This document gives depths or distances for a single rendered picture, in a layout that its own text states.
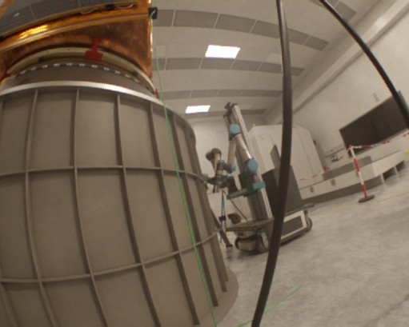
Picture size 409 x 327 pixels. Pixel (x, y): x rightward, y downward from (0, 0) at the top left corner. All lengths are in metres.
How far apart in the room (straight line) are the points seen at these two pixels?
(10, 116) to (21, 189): 0.34
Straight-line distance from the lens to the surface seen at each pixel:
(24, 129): 0.92
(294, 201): 2.42
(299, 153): 8.14
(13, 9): 2.28
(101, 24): 1.44
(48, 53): 1.54
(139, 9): 1.53
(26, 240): 0.81
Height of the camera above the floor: 0.53
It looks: 15 degrees up
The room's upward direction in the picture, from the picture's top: 14 degrees counter-clockwise
